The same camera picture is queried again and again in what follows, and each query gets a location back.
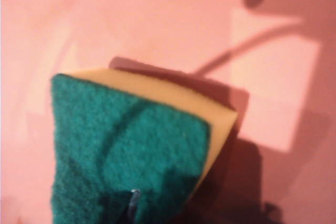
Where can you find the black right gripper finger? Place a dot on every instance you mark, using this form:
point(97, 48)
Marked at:
point(133, 205)

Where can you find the green and yellow sponge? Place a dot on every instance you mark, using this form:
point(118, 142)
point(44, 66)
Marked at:
point(110, 140)

